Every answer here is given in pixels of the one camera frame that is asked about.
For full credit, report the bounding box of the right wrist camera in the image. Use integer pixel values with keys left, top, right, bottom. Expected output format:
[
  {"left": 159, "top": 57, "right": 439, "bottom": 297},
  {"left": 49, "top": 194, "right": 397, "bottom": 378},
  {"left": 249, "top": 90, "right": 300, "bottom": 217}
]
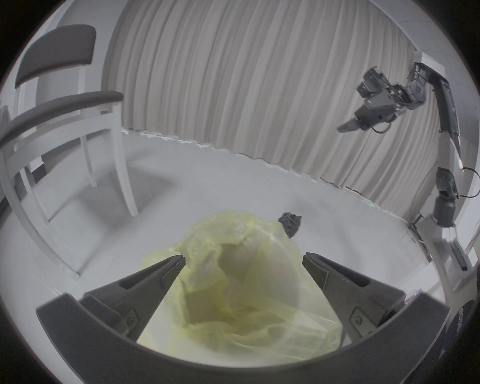
[{"left": 356, "top": 67, "right": 391, "bottom": 100}]

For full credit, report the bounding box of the white curtain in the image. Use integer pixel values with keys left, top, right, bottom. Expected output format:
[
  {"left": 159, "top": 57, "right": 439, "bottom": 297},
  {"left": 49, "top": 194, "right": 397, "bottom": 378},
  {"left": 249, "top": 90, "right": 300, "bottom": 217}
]
[{"left": 101, "top": 0, "right": 444, "bottom": 223}]

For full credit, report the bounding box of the yellow plastic bag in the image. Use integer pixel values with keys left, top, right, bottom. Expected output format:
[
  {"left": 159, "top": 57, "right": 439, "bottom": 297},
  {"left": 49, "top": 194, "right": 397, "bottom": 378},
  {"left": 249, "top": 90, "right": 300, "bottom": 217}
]
[{"left": 136, "top": 211, "right": 344, "bottom": 361}]

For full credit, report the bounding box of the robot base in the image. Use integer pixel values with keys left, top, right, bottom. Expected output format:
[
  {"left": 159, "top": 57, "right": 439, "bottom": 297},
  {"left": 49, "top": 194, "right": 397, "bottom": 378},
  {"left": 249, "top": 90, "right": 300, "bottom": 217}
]
[{"left": 412, "top": 213, "right": 480, "bottom": 313}]

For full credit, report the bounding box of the white chair with grey seat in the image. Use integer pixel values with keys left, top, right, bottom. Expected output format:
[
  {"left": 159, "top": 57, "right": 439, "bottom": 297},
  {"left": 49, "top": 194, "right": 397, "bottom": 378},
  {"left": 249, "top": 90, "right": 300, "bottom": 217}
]
[{"left": 0, "top": 24, "right": 140, "bottom": 282}]

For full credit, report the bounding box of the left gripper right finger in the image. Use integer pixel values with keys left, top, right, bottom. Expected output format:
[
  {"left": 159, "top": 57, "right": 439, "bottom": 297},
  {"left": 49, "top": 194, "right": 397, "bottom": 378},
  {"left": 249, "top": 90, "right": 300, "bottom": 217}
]
[{"left": 302, "top": 252, "right": 408, "bottom": 337}]

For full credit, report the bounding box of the crumpled black plastic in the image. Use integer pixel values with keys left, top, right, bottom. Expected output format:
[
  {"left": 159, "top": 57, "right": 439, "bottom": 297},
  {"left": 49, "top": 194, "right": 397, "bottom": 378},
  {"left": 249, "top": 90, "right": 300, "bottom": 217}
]
[{"left": 278, "top": 212, "right": 303, "bottom": 239}]

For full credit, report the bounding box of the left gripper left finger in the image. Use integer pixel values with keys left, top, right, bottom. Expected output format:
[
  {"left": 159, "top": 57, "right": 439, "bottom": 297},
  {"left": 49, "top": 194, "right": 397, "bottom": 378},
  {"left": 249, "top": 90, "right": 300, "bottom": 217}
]
[{"left": 82, "top": 255, "right": 187, "bottom": 342}]

